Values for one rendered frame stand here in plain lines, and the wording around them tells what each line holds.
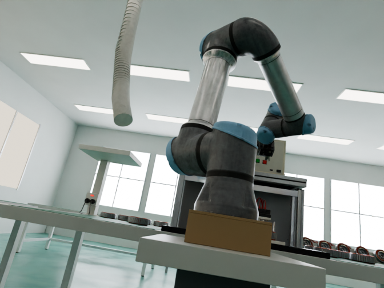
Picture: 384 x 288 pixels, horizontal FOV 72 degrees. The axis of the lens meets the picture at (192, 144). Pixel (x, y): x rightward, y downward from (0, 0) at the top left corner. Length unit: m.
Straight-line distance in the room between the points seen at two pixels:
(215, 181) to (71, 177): 8.26
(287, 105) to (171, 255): 0.69
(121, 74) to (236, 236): 2.27
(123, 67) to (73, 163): 6.43
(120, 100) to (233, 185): 1.97
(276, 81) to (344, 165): 8.00
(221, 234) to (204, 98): 0.41
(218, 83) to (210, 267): 0.55
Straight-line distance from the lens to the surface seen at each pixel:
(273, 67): 0.94
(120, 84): 2.60
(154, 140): 8.28
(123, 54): 2.83
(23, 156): 7.42
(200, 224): 0.57
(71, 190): 8.71
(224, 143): 0.63
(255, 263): 0.50
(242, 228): 0.58
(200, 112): 0.78
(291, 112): 1.02
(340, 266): 1.15
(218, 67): 0.88
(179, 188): 1.42
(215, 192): 0.60
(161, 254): 0.49
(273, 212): 1.60
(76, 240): 2.17
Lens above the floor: 0.78
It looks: 17 degrees up
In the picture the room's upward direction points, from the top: 9 degrees clockwise
